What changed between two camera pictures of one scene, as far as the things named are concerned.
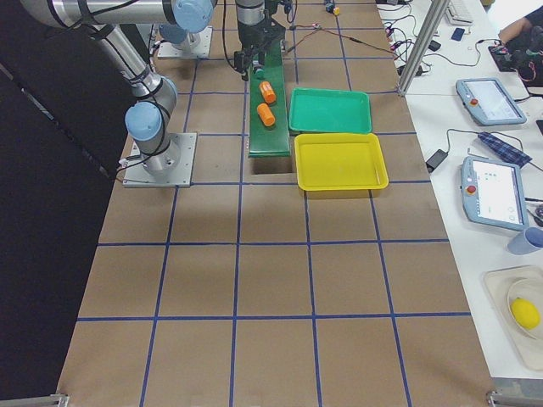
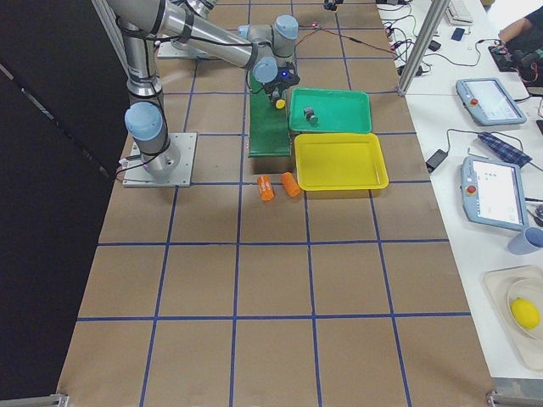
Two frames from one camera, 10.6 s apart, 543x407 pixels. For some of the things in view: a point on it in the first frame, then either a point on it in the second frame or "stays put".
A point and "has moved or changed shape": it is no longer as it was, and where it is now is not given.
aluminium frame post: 434,23 stays put
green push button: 260,71 has moved or changed shape
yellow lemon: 525,313 stays put
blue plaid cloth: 503,148 stays put
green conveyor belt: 264,141 stays put
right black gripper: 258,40 → 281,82
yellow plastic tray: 340,162 stays put
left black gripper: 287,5 → 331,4
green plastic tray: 329,110 stays put
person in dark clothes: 525,33 stays put
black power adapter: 435,159 stays put
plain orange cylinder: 265,114 → 291,185
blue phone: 457,34 stays put
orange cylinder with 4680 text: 268,94 has moved or changed shape
